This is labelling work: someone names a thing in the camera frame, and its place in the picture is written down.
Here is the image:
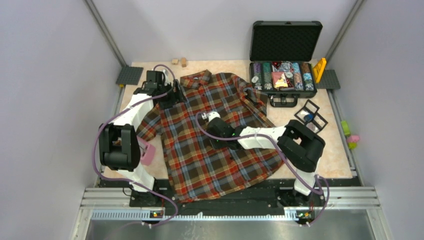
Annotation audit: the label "black brooch display tray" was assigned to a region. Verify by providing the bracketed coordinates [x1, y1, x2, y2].
[294, 99, 328, 134]

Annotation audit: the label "black poker chip case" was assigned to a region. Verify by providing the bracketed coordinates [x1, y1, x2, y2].
[249, 20, 323, 108]

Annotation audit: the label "green pink toy pieces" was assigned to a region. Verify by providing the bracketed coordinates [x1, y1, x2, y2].
[340, 120, 360, 150]

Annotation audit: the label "plaid flannel shirt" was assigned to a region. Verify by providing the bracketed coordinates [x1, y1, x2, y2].
[136, 70, 284, 202]

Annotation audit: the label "right grey baseplate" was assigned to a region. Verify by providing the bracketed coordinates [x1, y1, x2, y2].
[315, 69, 341, 90]

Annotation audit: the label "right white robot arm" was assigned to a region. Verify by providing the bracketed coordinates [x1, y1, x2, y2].
[195, 111, 326, 206]

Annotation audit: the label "wooden block right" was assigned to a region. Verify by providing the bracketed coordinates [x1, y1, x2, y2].
[180, 57, 188, 68]

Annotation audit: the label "grey baseplate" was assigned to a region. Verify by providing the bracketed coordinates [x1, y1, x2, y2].
[115, 65, 144, 86]
[315, 69, 341, 90]

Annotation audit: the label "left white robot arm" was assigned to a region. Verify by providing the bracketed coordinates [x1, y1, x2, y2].
[97, 70, 186, 207]

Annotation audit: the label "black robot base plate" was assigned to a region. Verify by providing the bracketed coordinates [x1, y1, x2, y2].
[97, 178, 362, 218]

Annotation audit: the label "left grey baseplate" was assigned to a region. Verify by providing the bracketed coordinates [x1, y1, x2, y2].
[115, 65, 144, 86]

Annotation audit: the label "blue brooch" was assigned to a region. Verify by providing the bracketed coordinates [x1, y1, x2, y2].
[303, 114, 315, 123]

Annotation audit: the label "yellow plastic toy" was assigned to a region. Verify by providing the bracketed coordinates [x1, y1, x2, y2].
[312, 57, 327, 84]

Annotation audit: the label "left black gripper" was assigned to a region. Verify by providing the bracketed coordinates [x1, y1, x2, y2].
[157, 79, 187, 110]

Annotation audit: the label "pink metronome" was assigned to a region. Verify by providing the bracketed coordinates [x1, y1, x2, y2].
[137, 137, 156, 166]

